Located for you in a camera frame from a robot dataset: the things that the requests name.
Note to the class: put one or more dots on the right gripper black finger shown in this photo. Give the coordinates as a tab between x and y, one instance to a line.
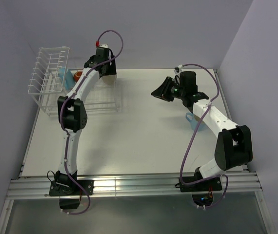
158	93
166	84

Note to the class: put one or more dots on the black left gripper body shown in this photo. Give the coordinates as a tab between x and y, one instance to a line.
110	69

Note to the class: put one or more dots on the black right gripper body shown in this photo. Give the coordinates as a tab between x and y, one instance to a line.
175	91

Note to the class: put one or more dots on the beige paper cup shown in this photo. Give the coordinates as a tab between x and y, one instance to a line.
109	79

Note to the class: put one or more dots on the orange mug black interior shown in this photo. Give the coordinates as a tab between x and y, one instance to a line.
77	76

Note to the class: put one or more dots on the glossy light blue faceted mug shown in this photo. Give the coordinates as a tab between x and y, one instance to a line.
194	120

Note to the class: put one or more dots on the light blue ceramic mug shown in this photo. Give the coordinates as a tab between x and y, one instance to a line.
67	77

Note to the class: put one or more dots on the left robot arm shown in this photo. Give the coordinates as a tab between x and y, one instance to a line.
72	113

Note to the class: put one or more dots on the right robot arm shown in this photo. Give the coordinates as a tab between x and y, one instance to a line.
234	144

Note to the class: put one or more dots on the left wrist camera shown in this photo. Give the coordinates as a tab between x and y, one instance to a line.
99	45

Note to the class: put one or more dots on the white wire dish rack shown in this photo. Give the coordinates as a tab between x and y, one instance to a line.
46	86

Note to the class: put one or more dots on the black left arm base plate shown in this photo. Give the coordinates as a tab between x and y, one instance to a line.
57	189

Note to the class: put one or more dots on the aluminium mounting rail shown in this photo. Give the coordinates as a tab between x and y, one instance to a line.
128	185

